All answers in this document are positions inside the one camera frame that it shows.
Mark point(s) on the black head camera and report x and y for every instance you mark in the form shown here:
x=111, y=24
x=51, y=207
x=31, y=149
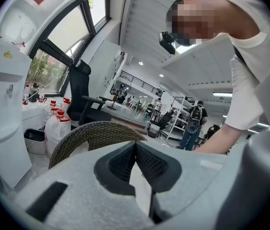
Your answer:
x=167, y=42

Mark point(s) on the black thermos flask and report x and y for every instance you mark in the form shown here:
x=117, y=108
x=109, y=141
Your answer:
x=33, y=93

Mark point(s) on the black window frame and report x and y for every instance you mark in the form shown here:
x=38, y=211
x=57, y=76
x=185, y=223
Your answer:
x=89, y=18

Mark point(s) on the striped round trash bin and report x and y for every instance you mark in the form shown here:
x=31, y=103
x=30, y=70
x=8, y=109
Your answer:
x=153, y=130

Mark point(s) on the brown wicker chair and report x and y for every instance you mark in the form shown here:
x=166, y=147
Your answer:
x=101, y=130

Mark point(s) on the clear water jug red cap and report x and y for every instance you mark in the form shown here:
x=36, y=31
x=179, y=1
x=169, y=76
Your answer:
x=56, y=135
x=66, y=104
x=51, y=109

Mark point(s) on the black mesh office chair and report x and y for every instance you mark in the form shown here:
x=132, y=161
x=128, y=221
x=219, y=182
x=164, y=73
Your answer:
x=78, y=92

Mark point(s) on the small bottle red label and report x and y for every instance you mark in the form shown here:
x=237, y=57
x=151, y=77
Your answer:
x=25, y=96

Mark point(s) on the person's right forearm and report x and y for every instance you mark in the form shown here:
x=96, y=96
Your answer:
x=221, y=140

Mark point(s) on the white shelf rack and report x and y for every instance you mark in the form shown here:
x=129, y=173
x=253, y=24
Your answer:
x=173, y=126

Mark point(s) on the person's head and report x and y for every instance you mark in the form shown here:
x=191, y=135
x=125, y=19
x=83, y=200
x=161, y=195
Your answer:
x=192, y=20

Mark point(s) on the white locker cabinet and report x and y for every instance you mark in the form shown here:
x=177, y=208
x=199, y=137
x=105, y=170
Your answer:
x=108, y=66

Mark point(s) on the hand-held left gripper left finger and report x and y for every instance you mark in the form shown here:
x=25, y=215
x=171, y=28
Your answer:
x=82, y=190

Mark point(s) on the small white waste bin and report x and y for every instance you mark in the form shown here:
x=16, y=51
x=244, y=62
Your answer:
x=35, y=142

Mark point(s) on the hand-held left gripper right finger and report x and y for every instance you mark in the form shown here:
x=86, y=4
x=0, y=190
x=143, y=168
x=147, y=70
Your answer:
x=192, y=176

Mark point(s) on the white water dispenser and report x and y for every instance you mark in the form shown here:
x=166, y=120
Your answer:
x=3, y=118

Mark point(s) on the person's white clothing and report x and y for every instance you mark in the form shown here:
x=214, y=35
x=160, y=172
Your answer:
x=254, y=47

